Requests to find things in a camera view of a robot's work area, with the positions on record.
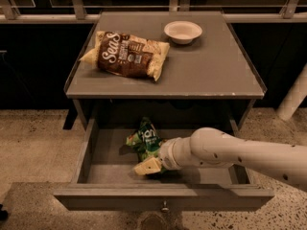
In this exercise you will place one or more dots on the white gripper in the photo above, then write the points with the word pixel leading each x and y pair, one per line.
pixel 167 154

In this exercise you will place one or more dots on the green rice chip bag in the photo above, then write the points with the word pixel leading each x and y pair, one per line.
pixel 145 141

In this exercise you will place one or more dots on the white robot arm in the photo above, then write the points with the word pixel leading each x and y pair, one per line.
pixel 209 147

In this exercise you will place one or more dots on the small metal drawer knob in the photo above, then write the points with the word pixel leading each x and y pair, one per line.
pixel 165 208

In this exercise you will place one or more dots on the grey cabinet counter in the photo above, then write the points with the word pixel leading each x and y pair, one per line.
pixel 213 67

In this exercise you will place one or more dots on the brown Sea Salt chip bag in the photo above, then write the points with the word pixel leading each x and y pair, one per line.
pixel 127 55

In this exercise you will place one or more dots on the white paper bowl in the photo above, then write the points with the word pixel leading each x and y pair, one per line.
pixel 182 32

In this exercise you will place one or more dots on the black object at floor edge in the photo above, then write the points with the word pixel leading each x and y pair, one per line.
pixel 3 213

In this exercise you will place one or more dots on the metal window railing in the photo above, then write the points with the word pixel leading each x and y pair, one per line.
pixel 87 11

